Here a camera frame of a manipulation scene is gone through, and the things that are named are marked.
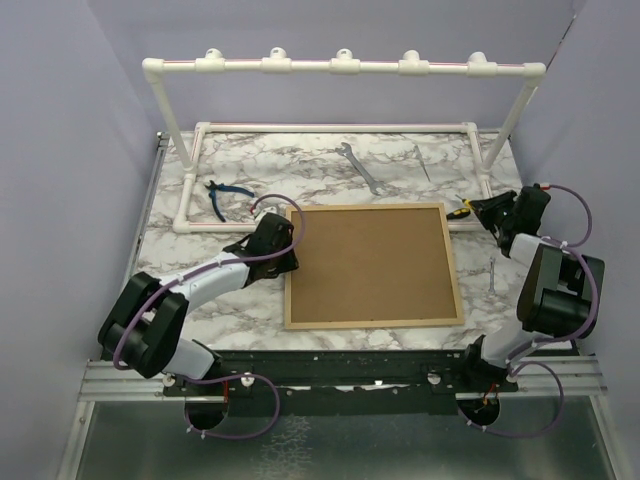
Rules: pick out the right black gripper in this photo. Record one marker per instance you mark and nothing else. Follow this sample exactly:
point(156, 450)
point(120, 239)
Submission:
point(485, 209)

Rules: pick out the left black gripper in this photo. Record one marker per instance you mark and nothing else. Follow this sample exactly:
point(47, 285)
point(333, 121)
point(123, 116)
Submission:
point(289, 263)

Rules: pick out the small yellow screwdriver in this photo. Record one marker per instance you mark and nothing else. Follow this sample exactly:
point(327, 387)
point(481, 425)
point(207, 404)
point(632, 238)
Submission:
point(462, 201)

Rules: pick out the wooden picture frame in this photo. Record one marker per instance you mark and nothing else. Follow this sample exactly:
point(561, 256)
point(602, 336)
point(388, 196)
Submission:
point(372, 266)

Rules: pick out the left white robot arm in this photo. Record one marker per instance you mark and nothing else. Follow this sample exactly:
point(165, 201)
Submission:
point(143, 329)

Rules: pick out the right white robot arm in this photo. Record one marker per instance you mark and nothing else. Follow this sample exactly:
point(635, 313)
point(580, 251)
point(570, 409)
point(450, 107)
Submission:
point(559, 300)

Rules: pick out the black yellow screwdriver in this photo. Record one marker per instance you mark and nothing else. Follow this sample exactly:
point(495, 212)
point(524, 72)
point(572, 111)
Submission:
point(458, 214)

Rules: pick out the small silver wrench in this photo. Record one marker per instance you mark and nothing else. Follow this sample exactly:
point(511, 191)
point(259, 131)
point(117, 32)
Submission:
point(492, 264)

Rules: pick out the large grey wrench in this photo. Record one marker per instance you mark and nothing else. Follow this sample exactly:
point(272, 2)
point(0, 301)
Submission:
point(345, 150)

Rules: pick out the white PVC pipe rack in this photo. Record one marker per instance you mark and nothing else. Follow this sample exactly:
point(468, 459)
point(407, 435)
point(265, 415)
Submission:
point(342, 64)

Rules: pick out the blue handled pliers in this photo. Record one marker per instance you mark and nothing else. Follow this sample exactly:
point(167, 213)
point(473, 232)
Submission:
point(214, 189)

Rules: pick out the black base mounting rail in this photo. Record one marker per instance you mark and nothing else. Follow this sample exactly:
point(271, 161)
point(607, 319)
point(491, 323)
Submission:
point(339, 383)

